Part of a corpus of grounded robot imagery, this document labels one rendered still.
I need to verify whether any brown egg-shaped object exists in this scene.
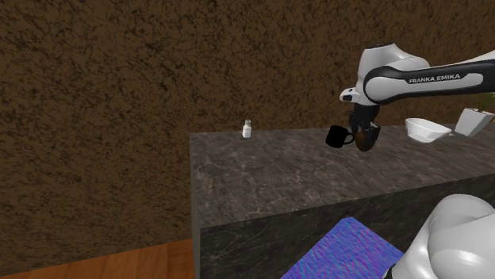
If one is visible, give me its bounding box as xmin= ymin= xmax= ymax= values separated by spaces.
xmin=354 ymin=130 xmax=378 ymax=152

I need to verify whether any black mug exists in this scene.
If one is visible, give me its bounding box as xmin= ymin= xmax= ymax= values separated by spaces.
xmin=325 ymin=124 xmax=355 ymax=149

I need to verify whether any white bowl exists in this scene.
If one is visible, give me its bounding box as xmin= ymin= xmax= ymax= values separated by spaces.
xmin=405 ymin=117 xmax=452 ymax=144

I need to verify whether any white square plant pot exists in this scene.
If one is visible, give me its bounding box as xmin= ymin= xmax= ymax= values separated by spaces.
xmin=454 ymin=108 xmax=495 ymax=138

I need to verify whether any blue patterned robot stand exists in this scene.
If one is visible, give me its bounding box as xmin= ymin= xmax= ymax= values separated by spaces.
xmin=281 ymin=216 xmax=405 ymax=279

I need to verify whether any dark marble counter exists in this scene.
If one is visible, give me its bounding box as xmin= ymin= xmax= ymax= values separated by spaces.
xmin=189 ymin=122 xmax=495 ymax=279

